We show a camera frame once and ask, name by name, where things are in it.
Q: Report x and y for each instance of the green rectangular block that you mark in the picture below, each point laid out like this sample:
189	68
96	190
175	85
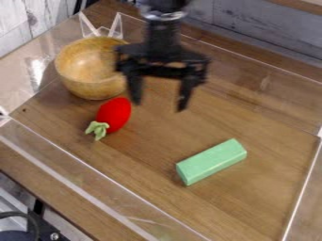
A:
210	161

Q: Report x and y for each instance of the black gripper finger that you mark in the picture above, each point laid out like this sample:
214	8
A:
134	85
189	84

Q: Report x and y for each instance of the clear acrylic tray barrier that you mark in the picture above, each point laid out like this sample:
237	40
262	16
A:
115	186

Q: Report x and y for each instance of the black metal bracket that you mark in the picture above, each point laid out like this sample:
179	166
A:
48	232

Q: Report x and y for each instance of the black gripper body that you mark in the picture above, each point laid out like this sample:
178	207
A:
161	56

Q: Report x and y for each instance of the red plush strawberry toy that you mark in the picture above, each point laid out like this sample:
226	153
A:
113	115

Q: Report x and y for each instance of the wooden bowl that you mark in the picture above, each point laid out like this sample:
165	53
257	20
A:
86	67

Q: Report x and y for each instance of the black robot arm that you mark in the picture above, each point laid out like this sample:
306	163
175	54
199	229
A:
163	10

